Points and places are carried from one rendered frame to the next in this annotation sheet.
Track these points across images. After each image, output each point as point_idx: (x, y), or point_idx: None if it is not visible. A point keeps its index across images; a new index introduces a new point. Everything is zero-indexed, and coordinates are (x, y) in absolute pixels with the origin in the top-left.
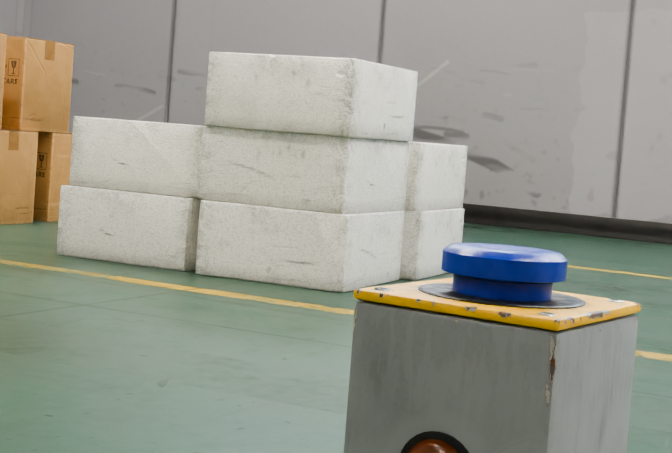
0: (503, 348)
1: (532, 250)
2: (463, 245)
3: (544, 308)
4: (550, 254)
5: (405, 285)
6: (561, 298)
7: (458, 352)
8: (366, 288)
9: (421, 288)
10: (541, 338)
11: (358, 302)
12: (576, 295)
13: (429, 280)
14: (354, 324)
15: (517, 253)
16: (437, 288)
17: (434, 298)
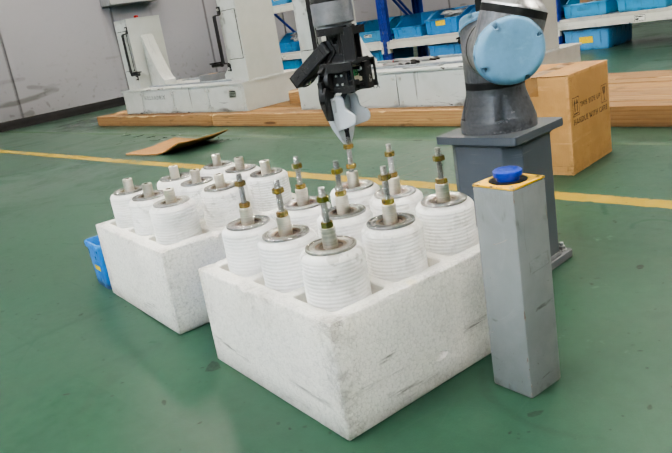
0: None
1: (501, 168)
2: (517, 167)
3: None
4: (498, 167)
5: (530, 179)
6: (493, 180)
7: None
8: (541, 175)
9: (527, 177)
10: None
11: (543, 178)
12: (486, 184)
13: (522, 184)
14: (544, 183)
15: (506, 166)
16: (523, 178)
17: (526, 174)
